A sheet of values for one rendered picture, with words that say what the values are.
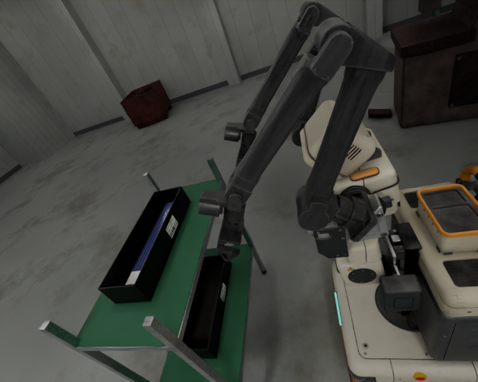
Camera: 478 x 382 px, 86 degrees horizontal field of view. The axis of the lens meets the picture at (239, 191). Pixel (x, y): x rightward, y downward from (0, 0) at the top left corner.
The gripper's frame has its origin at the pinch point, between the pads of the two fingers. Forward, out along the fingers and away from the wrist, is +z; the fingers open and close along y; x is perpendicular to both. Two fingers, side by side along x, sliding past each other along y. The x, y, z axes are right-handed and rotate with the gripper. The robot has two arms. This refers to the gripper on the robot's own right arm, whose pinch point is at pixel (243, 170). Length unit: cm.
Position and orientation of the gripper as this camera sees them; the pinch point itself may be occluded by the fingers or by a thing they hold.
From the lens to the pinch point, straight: 115.8
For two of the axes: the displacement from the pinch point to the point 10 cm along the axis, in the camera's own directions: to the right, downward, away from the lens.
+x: 9.9, 1.6, -0.2
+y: -1.2, 6.3, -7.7
